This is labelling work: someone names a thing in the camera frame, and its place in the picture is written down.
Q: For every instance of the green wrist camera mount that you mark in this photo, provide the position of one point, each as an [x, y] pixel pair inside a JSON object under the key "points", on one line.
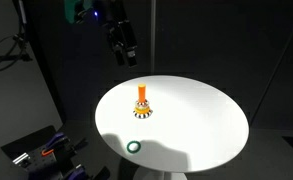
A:
{"points": [[73, 10]]}

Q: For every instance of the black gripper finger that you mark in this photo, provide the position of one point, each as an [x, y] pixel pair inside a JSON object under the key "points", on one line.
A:
{"points": [[132, 60], [119, 57]]}

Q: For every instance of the white table pedestal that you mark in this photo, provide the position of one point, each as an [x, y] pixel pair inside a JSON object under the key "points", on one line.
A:
{"points": [[159, 175]]}

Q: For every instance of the perforated metal breadboard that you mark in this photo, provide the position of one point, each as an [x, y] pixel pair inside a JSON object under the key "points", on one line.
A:
{"points": [[41, 161]]}

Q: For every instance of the grey vertical pole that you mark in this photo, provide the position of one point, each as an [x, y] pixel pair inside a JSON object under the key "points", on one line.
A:
{"points": [[153, 36]]}

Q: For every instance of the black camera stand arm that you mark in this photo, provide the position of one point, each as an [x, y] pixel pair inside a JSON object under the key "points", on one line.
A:
{"points": [[21, 33]]}

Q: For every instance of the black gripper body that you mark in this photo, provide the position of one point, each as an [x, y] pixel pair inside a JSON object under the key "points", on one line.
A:
{"points": [[121, 26]]}

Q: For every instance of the orange toy peg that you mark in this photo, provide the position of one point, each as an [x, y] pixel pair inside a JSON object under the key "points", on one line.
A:
{"points": [[141, 91]]}

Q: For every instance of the silver metal block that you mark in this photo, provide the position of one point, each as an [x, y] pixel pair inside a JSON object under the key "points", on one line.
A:
{"points": [[21, 159]]}

